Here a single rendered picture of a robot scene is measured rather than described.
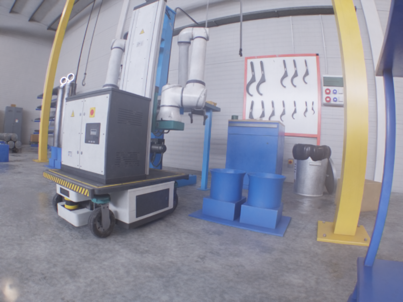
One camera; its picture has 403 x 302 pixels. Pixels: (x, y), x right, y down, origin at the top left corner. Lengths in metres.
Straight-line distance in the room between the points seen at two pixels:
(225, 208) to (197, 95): 0.86
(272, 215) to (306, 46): 3.52
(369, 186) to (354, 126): 1.05
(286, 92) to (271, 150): 1.57
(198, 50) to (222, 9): 3.75
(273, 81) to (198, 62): 2.67
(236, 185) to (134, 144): 0.81
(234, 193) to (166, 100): 0.86
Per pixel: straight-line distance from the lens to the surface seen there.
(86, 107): 1.38
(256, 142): 2.90
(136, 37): 1.91
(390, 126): 0.71
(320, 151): 2.83
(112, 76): 2.04
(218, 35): 5.12
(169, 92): 1.62
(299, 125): 3.99
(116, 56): 2.16
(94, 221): 1.23
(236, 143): 2.99
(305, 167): 2.86
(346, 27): 1.81
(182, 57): 1.93
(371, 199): 2.54
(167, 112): 1.58
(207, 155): 2.67
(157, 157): 3.30
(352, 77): 1.63
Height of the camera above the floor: 0.56
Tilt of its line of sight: 2 degrees down
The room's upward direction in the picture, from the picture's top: 4 degrees clockwise
